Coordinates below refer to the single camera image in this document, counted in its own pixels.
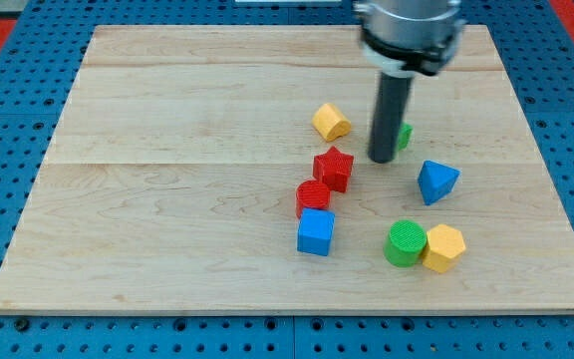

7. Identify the green block behind rod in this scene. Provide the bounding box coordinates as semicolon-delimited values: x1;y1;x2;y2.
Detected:
397;123;414;151

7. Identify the blue cube block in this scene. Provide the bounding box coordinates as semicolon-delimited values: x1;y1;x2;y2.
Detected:
297;208;335;256

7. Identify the blue triangle block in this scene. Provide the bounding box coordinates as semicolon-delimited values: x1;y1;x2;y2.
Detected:
418;161;460;205

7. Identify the yellow heart block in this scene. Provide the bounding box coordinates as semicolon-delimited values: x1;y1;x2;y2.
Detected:
311;103;352;142

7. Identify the red cylinder block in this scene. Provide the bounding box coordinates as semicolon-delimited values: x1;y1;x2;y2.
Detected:
295;179;331;218

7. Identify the wooden board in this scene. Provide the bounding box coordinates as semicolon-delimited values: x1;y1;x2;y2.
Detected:
0;25;574;316

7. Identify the red star block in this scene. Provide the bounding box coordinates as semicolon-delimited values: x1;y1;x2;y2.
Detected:
312;146;354;192

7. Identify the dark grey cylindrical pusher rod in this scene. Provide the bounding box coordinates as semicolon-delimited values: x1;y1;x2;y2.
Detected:
368;72;413;164

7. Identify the yellow hexagon block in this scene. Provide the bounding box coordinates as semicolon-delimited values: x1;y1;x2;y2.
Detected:
421;224;466;273

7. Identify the green cylinder block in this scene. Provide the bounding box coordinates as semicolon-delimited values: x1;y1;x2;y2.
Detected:
383;219;427;267

